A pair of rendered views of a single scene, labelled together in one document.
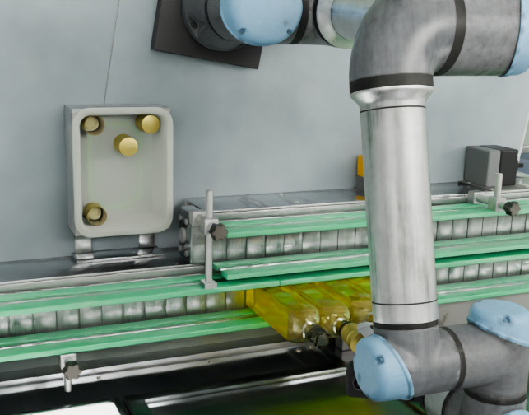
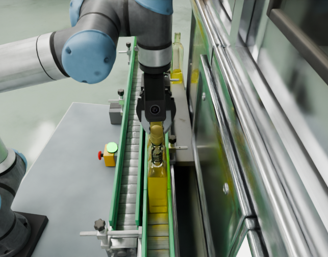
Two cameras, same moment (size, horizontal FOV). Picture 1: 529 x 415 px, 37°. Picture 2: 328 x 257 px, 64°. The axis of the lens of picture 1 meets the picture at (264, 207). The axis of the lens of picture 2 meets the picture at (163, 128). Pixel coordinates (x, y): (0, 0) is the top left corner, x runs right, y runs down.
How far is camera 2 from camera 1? 0.71 m
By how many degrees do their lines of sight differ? 26
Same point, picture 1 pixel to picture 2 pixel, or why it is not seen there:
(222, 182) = not seen: hidden behind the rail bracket
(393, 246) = not seen: outside the picture
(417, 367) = (78, 29)
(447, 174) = not seen: hidden behind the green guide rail
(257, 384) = (202, 196)
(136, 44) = not seen: outside the picture
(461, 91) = (86, 128)
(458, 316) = (180, 114)
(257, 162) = (99, 214)
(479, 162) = (115, 117)
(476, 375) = (99, 8)
